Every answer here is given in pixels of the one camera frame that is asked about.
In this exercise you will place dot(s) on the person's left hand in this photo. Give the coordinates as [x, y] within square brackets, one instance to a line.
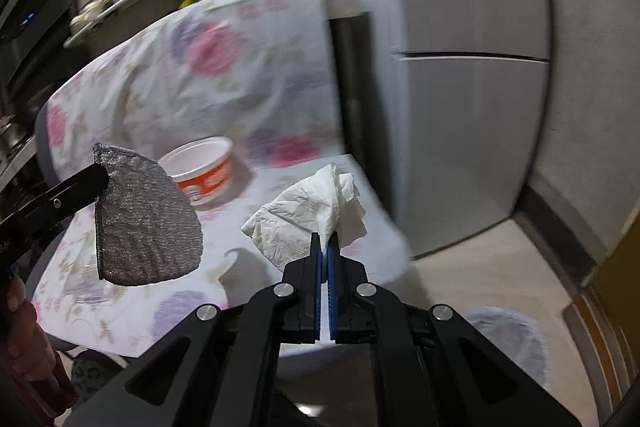
[25, 337]

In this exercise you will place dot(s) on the white tissue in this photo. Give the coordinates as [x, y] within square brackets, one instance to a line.
[300, 217]

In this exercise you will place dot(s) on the grey refrigerator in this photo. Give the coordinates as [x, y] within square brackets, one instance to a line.
[475, 132]

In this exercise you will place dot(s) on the grey metallic scouring cloth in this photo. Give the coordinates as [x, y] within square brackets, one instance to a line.
[145, 217]

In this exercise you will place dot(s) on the person's left forearm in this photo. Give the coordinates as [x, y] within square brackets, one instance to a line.
[45, 394]

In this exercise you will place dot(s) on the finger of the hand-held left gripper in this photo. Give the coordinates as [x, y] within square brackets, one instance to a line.
[65, 199]

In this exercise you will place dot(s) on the white and orange tub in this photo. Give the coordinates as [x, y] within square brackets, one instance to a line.
[210, 179]

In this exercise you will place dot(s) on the floral tablecloth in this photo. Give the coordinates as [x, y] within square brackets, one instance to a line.
[225, 97]

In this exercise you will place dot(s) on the white cup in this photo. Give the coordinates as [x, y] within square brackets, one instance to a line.
[95, 9]

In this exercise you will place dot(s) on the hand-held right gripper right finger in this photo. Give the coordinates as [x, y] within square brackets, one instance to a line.
[334, 267]

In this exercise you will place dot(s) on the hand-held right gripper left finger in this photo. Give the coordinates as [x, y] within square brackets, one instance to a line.
[317, 267]

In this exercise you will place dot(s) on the wooden door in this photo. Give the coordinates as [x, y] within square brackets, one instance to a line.
[615, 297]

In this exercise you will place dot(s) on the grey floor mat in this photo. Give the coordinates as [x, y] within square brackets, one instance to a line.
[510, 342]

